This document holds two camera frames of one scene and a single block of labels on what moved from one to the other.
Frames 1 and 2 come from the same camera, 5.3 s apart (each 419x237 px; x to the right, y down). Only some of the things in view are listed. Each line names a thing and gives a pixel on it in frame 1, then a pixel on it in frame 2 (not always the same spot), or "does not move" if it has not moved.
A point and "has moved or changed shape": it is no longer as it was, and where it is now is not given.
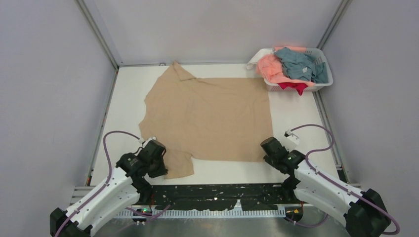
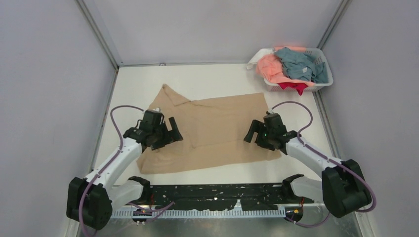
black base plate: [200, 197] does not move
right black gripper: [268, 160] -> [255, 127]
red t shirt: [299, 86] does not move
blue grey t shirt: [301, 65] does not move
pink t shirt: [270, 66] does not move
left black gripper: [162, 171] -> [172, 135]
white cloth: [262, 52] does not move
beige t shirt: [206, 119] has moved or changed shape
